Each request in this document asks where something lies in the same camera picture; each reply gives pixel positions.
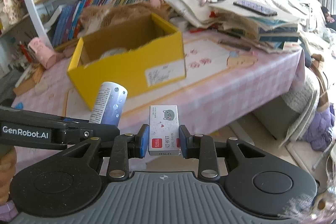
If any white spray bottle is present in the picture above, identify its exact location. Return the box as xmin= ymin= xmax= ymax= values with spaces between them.
xmin=89 ymin=82 xmax=127 ymax=127

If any wooden chess board box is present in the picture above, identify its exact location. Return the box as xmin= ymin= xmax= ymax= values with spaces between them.
xmin=13 ymin=64 xmax=45 ymax=96

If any beige rectangular eraser block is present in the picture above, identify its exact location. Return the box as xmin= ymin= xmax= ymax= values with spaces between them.
xmin=34 ymin=81 xmax=50 ymax=96

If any yellow tape roll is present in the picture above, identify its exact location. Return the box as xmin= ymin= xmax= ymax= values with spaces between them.
xmin=100 ymin=47 xmax=127 ymax=59

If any pink checkered tablecloth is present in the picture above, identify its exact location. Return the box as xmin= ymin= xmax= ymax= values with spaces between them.
xmin=10 ymin=27 xmax=306 ymax=177

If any small white staples box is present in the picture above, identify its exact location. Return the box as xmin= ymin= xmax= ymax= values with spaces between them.
xmin=148 ymin=105 xmax=181 ymax=156

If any orange white fluffy cat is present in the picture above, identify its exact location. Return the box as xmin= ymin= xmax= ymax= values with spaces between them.
xmin=78 ymin=2 xmax=169 ymax=38

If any blue wrapper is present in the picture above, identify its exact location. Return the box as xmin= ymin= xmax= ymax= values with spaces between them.
xmin=14 ymin=102 xmax=23 ymax=110

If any pink cylindrical appliance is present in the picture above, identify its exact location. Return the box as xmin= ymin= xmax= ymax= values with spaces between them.
xmin=28 ymin=38 xmax=57 ymax=69

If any stack of papers and books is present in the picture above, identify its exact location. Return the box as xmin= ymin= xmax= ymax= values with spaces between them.
xmin=165 ymin=0 xmax=301 ymax=53

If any yellow cardboard box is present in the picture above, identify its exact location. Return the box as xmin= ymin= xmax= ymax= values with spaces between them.
xmin=67 ymin=14 xmax=186 ymax=109

